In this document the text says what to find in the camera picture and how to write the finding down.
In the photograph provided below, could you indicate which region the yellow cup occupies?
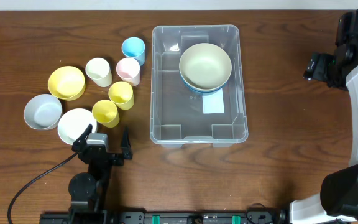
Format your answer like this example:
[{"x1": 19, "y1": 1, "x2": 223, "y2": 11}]
[
  {"x1": 108, "y1": 81, "x2": 134, "y2": 110},
  {"x1": 92, "y1": 100, "x2": 120, "y2": 128}
]

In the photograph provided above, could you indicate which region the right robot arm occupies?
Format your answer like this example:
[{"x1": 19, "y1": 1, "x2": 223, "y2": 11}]
[{"x1": 288, "y1": 10, "x2": 358, "y2": 223}]

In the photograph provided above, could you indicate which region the pink cup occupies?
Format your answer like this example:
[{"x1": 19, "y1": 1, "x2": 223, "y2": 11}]
[{"x1": 116, "y1": 58, "x2": 140, "y2": 86}]

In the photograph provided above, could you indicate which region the white label in container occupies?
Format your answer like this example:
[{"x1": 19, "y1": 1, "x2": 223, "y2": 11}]
[{"x1": 203, "y1": 89, "x2": 224, "y2": 114}]

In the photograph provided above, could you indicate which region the white bowl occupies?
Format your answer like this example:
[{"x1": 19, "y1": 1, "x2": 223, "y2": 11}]
[{"x1": 58, "y1": 108, "x2": 98, "y2": 145}]

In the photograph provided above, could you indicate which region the light blue cup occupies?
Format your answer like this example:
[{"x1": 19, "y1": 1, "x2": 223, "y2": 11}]
[{"x1": 121, "y1": 37, "x2": 146, "y2": 66}]

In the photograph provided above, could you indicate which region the cream cup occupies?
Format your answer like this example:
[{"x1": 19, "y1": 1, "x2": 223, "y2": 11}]
[{"x1": 85, "y1": 58, "x2": 112, "y2": 87}]

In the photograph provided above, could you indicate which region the beige bowl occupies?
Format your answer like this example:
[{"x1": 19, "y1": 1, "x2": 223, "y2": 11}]
[{"x1": 179, "y1": 43, "x2": 232, "y2": 91}]

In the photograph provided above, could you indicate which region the dark blue bowl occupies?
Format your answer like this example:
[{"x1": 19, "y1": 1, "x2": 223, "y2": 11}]
[
  {"x1": 181, "y1": 78, "x2": 229, "y2": 91},
  {"x1": 184, "y1": 83, "x2": 226, "y2": 95}
]

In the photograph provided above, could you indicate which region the clear plastic storage container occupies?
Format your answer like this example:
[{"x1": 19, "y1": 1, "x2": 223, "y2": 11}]
[{"x1": 150, "y1": 24, "x2": 249, "y2": 147}]

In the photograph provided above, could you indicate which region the yellow bowl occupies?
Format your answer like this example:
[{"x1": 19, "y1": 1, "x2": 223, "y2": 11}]
[{"x1": 48, "y1": 66, "x2": 86, "y2": 101}]

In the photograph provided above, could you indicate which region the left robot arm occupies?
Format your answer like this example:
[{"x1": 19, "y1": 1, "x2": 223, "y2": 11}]
[{"x1": 66, "y1": 125, "x2": 133, "y2": 224}]

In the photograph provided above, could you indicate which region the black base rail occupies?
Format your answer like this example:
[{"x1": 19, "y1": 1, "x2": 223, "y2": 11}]
[{"x1": 39, "y1": 208, "x2": 290, "y2": 224}]

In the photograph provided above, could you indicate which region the grey bowl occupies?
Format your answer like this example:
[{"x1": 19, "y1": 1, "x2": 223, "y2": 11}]
[{"x1": 24, "y1": 94, "x2": 63, "y2": 130}]

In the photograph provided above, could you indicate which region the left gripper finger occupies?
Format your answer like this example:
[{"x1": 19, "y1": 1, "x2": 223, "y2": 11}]
[
  {"x1": 71, "y1": 124, "x2": 93, "y2": 152},
  {"x1": 121, "y1": 126, "x2": 133, "y2": 159}
]

